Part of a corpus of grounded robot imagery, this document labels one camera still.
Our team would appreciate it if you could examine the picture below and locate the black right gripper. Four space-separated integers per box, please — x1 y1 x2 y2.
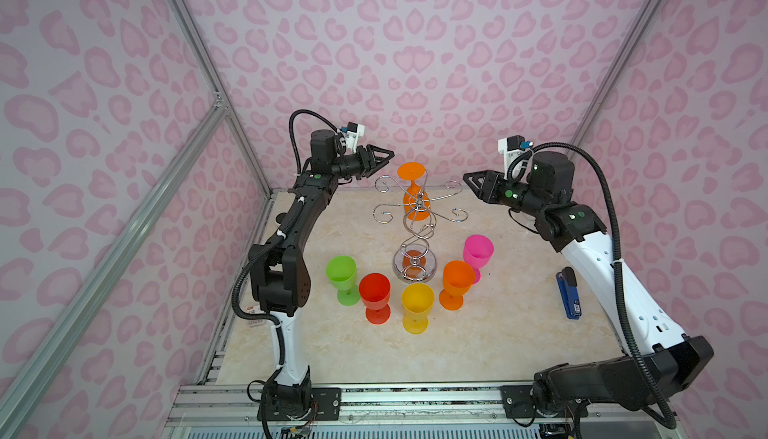
461 170 549 218

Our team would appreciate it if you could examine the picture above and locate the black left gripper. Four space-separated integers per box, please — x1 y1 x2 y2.
330 146 393 182

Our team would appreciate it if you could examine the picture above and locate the orange plastic wine glass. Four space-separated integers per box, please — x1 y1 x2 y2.
439 260 475 311
398 162 429 222

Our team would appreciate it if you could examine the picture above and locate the magenta plastic wine glass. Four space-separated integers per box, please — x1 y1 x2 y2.
463 234 495 283

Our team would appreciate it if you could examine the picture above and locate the green plastic wine glass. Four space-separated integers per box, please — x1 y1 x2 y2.
326 255 360 307

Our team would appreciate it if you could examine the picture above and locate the red plastic wine glass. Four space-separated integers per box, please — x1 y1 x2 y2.
358 273 391 325

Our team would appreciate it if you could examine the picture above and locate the yellow plastic wine glass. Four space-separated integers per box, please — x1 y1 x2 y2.
401 283 435 335

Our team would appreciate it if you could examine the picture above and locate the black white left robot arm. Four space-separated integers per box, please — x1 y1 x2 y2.
231 119 395 423

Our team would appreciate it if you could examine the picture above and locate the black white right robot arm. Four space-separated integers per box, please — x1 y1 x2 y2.
463 136 714 437

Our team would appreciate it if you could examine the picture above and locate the blue stapler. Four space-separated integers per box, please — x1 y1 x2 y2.
555 267 582 320

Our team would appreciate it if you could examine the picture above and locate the chrome wire wine glass rack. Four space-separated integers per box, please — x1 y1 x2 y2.
372 173 469 283

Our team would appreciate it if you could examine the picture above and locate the aluminium corner frame post right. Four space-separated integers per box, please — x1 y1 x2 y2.
570 0 667 147

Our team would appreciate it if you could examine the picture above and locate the aluminium corner frame post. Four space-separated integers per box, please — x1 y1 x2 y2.
570 0 667 147
167 0 273 197

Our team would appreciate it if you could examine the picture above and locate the aluminium corner frame post left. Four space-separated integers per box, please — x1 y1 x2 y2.
167 0 273 197

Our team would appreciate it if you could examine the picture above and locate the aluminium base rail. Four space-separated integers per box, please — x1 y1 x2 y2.
161 382 686 438

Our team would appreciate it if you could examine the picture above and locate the aluminium diagonal frame bar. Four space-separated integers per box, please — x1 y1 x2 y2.
1 105 227 438

